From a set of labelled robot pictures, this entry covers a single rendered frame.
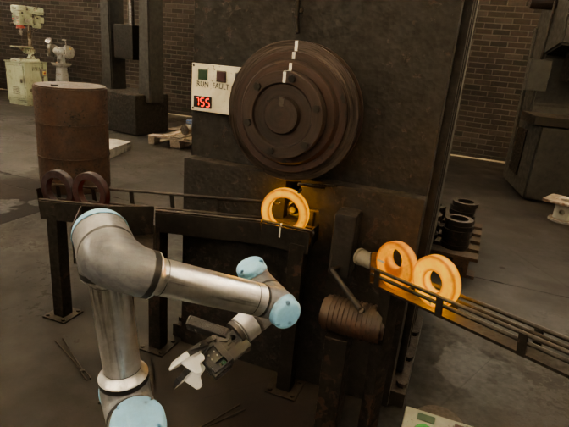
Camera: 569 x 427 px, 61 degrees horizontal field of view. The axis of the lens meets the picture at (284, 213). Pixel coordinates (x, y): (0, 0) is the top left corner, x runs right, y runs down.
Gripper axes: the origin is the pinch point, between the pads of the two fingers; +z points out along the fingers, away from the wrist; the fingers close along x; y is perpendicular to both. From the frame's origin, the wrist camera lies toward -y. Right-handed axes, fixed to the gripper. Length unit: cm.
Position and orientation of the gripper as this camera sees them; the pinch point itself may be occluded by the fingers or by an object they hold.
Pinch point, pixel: (168, 378)
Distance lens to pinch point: 125.0
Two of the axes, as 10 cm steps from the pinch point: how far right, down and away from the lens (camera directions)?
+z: -7.2, 5.1, -4.6
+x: -1.2, 5.7, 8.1
